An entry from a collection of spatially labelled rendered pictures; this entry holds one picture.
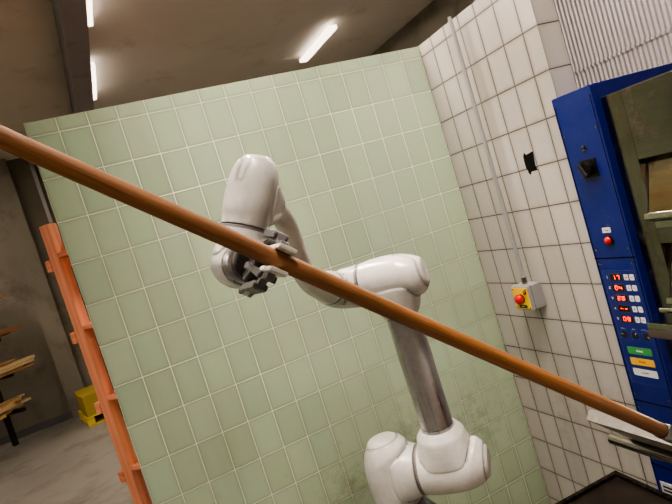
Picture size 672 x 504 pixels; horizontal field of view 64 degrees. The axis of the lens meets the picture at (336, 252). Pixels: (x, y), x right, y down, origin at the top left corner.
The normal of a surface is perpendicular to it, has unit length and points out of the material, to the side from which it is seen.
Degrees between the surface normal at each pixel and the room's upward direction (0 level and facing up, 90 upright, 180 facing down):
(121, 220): 90
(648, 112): 90
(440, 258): 90
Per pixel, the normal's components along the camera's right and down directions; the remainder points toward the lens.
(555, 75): 0.36, -0.04
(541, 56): -0.89, 0.30
